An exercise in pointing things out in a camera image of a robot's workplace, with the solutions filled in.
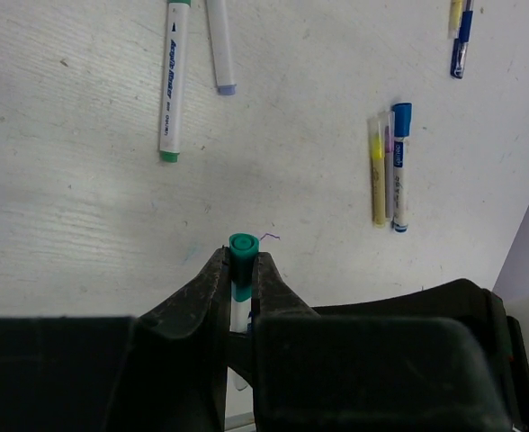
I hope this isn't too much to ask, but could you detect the lavender acrylic marker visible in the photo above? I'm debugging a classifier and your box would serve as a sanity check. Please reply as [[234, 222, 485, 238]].
[[206, 0, 237, 96]]

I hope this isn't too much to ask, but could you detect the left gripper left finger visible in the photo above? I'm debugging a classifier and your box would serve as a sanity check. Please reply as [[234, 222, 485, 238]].
[[129, 247, 229, 431]]

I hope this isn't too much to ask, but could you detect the yellow slim pen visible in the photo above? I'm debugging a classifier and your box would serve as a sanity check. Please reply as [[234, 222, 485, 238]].
[[448, 0, 464, 40]]

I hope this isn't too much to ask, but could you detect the blue ballpoint pen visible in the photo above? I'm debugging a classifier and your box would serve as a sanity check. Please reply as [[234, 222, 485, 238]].
[[450, 0, 474, 79]]

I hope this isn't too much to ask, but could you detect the blue cap white marker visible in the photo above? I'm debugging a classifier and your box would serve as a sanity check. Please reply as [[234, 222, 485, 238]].
[[392, 103, 412, 233]]

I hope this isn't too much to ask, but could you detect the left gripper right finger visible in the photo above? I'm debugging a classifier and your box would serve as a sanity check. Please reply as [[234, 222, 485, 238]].
[[251, 252, 319, 431]]

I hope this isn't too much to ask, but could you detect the pink slim pen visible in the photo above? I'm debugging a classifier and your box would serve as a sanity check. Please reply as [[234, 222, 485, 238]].
[[381, 111, 394, 221]]

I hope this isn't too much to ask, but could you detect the yellow highlighter pen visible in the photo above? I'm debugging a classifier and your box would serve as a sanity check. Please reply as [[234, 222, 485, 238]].
[[368, 117, 387, 228]]

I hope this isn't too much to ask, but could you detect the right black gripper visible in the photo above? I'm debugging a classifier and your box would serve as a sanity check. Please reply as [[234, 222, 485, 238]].
[[314, 279, 529, 431]]

